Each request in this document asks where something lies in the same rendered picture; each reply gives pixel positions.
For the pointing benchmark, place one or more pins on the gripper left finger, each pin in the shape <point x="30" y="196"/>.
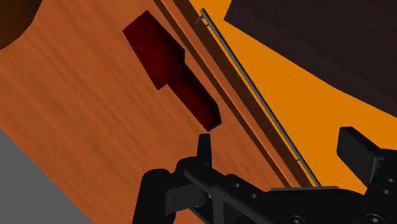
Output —
<point x="217" y="183"/>

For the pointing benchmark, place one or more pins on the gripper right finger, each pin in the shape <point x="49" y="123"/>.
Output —
<point x="356" y="149"/>

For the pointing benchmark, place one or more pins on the dark red stepped block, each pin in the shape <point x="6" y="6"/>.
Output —
<point x="155" y="52"/>

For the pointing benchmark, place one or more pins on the dark brown round object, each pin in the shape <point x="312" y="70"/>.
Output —
<point x="14" y="18"/>

